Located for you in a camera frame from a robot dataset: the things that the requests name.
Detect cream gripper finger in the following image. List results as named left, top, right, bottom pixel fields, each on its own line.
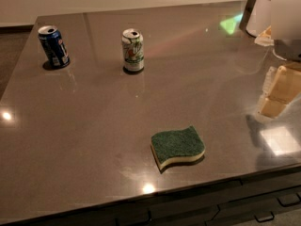
left=259, top=67, right=286, bottom=118

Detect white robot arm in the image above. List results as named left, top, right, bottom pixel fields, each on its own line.
left=240, top=0, right=301, bottom=119

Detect green and yellow sponge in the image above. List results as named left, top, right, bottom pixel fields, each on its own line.
left=151, top=126, right=205, bottom=170

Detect white green 7UP can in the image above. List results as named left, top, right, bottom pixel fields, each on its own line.
left=121, top=28, right=144, bottom=73

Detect blue Pepsi can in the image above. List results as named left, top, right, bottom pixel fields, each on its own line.
left=38, top=25, right=70, bottom=69

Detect black drawer handle right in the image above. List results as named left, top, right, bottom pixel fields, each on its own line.
left=277, top=193, right=301, bottom=207

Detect black drawer handle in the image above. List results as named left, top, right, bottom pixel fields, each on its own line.
left=254, top=212, right=275, bottom=223
left=277, top=193, right=301, bottom=207

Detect black drawer handle lower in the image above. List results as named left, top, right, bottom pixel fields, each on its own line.
left=254, top=212, right=275, bottom=223

